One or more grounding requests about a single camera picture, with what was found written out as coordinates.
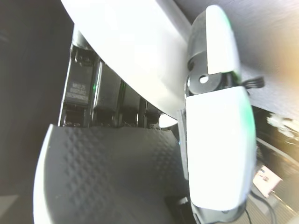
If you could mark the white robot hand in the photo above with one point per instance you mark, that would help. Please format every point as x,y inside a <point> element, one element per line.
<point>105,175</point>

